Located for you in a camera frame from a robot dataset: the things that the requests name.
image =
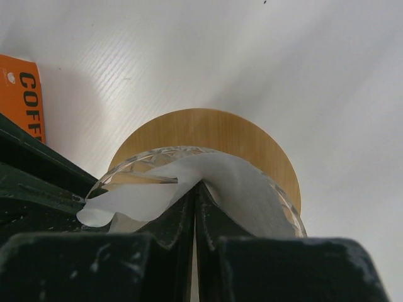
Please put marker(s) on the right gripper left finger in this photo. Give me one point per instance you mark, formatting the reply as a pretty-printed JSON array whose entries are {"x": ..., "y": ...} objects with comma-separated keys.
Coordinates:
[{"x": 151, "y": 264}]

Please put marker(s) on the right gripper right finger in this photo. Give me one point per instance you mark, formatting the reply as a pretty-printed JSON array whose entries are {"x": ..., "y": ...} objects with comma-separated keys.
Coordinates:
[{"x": 234, "y": 265}]

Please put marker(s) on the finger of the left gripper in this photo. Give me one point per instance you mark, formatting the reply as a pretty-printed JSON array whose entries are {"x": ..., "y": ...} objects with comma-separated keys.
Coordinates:
[{"x": 41, "y": 191}]

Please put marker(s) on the clear ribbed glass dripper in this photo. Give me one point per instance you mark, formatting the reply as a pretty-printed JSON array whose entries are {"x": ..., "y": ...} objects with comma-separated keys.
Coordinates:
[{"x": 141, "y": 163}]

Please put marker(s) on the cream filter holder box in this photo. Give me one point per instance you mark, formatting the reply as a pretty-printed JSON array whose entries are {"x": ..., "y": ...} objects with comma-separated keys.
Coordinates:
[{"x": 21, "y": 95}]

